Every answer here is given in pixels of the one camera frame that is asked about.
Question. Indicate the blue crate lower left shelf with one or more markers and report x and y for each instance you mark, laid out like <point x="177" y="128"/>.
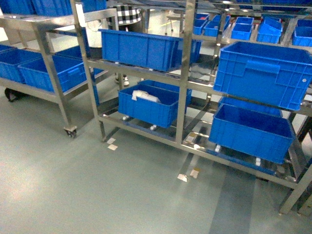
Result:
<point x="161" y="112"/>

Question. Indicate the blue crate shelf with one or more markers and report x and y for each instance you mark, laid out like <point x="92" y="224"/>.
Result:
<point x="161" y="112"/>
<point x="252" y="129"/>
<point x="278" y="76"/>
<point x="162" y="53"/>

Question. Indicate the blue crate upper left shelf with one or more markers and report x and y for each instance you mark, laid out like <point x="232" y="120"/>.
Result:
<point x="162" y="53"/>

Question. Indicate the blue crate lower right shelf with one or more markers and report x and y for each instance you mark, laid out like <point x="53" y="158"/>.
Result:
<point x="252" y="129"/>

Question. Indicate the blue crate upper right shelf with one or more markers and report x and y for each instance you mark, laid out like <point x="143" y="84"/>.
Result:
<point x="278" y="76"/>

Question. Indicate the steel flow rack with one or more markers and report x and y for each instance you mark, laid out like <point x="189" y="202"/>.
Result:
<point x="193" y="103"/>

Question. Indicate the steel cart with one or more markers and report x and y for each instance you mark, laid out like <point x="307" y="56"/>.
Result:
<point x="41" y="27"/>

